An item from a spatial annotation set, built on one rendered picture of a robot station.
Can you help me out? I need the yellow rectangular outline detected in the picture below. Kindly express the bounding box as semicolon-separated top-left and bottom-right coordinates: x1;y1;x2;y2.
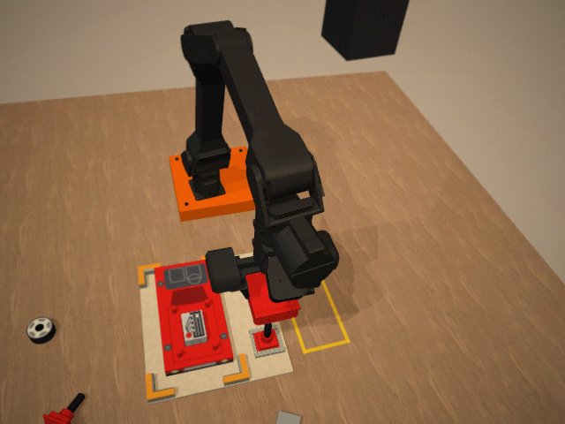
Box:
291;280;350;354

